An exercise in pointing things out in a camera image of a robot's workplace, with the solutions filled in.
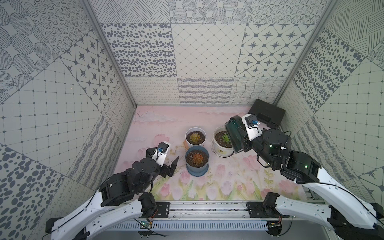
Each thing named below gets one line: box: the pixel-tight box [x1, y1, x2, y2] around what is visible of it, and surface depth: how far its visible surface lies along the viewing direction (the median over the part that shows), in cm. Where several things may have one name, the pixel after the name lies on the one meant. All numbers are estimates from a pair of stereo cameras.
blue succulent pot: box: [185, 146, 210, 177], surface depth 85 cm
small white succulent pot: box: [185, 127, 207, 147], surface depth 92 cm
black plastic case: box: [248, 99, 286, 129], surface depth 113 cm
